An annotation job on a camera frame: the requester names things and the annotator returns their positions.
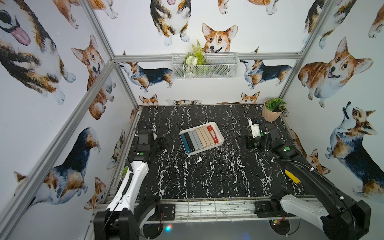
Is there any yellow plastic shovel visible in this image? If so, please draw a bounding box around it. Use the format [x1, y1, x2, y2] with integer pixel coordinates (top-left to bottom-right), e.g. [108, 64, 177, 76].
[285, 170, 301, 184]

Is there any fern and white flower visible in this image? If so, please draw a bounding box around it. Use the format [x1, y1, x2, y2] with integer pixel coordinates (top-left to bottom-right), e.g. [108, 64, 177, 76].
[184, 40, 207, 78]

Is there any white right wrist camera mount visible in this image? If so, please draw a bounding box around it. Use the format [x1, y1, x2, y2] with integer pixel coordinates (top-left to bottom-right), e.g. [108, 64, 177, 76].
[249, 119, 262, 139]

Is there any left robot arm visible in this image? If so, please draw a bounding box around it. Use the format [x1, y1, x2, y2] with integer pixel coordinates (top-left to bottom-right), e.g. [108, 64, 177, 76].
[93, 128, 169, 240]

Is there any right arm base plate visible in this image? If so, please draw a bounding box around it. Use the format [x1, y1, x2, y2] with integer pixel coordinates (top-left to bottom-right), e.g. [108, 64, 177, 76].
[254, 199, 286, 218]

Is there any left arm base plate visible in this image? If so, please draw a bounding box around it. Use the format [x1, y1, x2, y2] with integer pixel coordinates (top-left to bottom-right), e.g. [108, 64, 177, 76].
[156, 204, 176, 222]

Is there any white wire basket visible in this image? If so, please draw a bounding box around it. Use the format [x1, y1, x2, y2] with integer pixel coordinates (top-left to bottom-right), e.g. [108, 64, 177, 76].
[172, 53, 240, 79]

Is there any metal front rail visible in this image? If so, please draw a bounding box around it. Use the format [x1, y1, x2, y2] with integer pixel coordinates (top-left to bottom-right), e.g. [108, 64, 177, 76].
[89, 196, 337, 225]

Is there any red tool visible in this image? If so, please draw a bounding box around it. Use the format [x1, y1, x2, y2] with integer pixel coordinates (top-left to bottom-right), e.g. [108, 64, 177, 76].
[207, 125, 219, 144]

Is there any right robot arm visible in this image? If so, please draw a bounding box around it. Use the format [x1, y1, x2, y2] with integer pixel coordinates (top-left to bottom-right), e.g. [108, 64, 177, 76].
[239, 116, 371, 240]

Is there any white plastic storage box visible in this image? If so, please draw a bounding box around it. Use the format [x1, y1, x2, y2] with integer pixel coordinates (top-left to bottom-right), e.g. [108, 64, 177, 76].
[179, 122, 225, 156]

